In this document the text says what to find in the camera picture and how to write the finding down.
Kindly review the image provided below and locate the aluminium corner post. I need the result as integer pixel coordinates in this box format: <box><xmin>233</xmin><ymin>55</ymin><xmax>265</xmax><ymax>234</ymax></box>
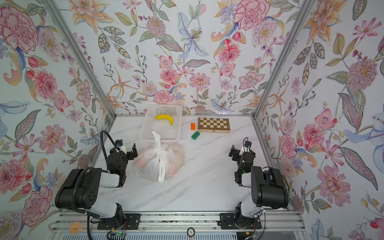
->
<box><xmin>252</xmin><ymin>0</ymin><xmax>316</xmax><ymax>119</ymax></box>
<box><xmin>42</xmin><ymin>0</ymin><xmax>117</xmax><ymax>120</ymax></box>

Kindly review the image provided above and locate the wooden chessboard box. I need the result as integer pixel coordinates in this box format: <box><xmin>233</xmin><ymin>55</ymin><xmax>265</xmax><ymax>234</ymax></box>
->
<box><xmin>197</xmin><ymin>118</ymin><xmax>231</xmax><ymax>133</ymax></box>

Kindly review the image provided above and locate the yellow banana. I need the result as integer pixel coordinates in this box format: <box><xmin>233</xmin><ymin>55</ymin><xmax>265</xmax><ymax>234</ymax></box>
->
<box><xmin>155</xmin><ymin>115</ymin><xmax>174</xmax><ymax>126</ymax></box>

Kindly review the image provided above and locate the white translucent plastic bag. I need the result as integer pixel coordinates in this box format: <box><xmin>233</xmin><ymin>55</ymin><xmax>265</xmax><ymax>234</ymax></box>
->
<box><xmin>134</xmin><ymin>131</ymin><xmax>185</xmax><ymax>183</ymax></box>

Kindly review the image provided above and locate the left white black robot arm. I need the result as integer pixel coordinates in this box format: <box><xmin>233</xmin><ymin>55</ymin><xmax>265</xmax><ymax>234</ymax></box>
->
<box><xmin>55</xmin><ymin>140</ymin><xmax>141</xmax><ymax>230</ymax></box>

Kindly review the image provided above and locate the white perforated plastic basket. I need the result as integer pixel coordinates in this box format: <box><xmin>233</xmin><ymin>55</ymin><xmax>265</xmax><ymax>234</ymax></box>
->
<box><xmin>140</xmin><ymin>105</ymin><xmax>183</xmax><ymax>143</ymax></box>

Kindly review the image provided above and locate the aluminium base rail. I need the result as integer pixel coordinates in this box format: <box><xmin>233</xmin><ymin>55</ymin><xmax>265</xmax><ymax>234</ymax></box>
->
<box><xmin>47</xmin><ymin>211</ymin><xmax>307</xmax><ymax>240</ymax></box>

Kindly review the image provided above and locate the left aluminium corner post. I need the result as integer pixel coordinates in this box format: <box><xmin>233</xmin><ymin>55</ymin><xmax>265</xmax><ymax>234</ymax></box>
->
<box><xmin>42</xmin><ymin>0</ymin><xmax>117</xmax><ymax>120</ymax></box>

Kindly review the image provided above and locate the orange tape roll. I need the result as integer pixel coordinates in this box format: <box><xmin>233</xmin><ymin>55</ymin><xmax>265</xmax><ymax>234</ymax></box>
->
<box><xmin>69</xmin><ymin>222</ymin><xmax>83</xmax><ymax>235</ymax></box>

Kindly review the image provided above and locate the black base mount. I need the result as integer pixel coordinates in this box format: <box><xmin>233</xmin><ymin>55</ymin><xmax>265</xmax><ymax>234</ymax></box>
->
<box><xmin>97</xmin><ymin>214</ymin><xmax>141</xmax><ymax>231</ymax></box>
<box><xmin>218</xmin><ymin>213</ymin><xmax>262</xmax><ymax>230</ymax></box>

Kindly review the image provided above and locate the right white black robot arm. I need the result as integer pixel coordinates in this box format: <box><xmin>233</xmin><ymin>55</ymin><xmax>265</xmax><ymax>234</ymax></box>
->
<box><xmin>222</xmin><ymin>138</ymin><xmax>289</xmax><ymax>230</ymax></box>

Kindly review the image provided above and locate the green toy brick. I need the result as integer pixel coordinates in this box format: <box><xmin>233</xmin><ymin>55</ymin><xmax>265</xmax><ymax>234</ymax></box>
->
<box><xmin>191</xmin><ymin>132</ymin><xmax>200</xmax><ymax>140</ymax></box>

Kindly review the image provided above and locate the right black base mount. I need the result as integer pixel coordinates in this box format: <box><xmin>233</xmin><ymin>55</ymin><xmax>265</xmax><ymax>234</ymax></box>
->
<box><xmin>218</xmin><ymin>213</ymin><xmax>262</xmax><ymax>230</ymax></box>

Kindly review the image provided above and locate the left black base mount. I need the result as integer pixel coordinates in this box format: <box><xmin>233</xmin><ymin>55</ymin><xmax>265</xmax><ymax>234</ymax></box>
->
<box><xmin>97</xmin><ymin>214</ymin><xmax>141</xmax><ymax>231</ymax></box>

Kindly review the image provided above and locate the right aluminium corner post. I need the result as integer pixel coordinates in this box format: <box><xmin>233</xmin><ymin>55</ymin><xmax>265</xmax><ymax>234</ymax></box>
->
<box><xmin>252</xmin><ymin>0</ymin><xmax>316</xmax><ymax>119</ymax></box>

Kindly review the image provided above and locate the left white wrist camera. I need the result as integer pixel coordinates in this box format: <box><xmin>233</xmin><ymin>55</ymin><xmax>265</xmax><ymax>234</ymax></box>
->
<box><xmin>118</xmin><ymin>145</ymin><xmax>127</xmax><ymax>154</ymax></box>

